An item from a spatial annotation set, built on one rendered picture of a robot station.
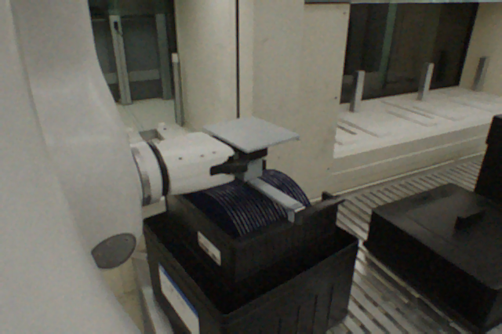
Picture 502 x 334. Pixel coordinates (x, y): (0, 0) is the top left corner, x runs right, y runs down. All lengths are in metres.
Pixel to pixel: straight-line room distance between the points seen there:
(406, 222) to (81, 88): 0.69
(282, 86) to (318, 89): 0.15
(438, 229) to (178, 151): 0.58
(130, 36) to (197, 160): 1.24
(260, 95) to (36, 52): 0.54
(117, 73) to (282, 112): 0.94
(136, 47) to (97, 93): 1.32
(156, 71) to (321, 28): 0.94
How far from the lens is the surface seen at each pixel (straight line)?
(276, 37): 0.81
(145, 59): 1.69
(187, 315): 0.63
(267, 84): 0.81
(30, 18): 0.34
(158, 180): 0.45
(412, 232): 0.83
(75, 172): 0.34
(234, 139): 0.52
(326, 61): 0.96
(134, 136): 1.17
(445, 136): 1.43
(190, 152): 0.48
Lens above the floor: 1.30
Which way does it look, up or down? 25 degrees down
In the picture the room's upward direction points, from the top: straight up
